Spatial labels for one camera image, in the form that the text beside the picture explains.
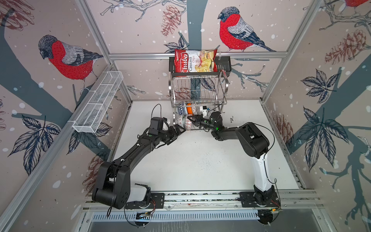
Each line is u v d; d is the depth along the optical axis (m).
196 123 0.87
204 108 0.91
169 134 0.76
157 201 0.73
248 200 0.73
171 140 0.84
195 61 0.88
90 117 0.71
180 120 0.90
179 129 0.78
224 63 0.94
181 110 0.98
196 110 0.98
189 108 0.98
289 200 0.75
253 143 0.58
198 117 0.88
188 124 0.90
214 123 0.80
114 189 0.42
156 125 0.67
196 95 1.25
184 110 0.98
